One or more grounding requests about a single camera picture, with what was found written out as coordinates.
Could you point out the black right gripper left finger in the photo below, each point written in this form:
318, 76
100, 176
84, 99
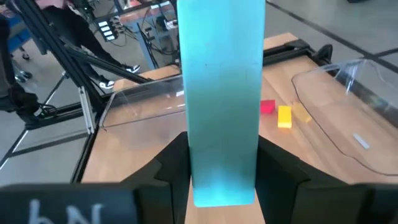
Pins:
164, 186

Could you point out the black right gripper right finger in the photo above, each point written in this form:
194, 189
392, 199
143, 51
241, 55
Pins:
286, 193

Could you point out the yellow rectangular block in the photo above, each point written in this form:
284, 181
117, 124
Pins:
284, 116

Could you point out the red wedge block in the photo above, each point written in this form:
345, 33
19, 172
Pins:
267, 107

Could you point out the long teal plank block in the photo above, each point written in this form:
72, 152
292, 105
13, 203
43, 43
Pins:
220, 93

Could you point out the clear plastic bin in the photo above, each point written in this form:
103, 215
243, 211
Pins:
140, 102
342, 124

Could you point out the background workbench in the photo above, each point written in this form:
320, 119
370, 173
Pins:
149, 21

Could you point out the black power strip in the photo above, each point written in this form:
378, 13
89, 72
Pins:
107, 30

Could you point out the person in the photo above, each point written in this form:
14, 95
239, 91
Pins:
81, 34
12, 77

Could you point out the silver frame bracket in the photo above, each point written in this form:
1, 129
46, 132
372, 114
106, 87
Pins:
87, 112

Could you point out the black camera rig frame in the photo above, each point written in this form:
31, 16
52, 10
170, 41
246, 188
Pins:
56, 53

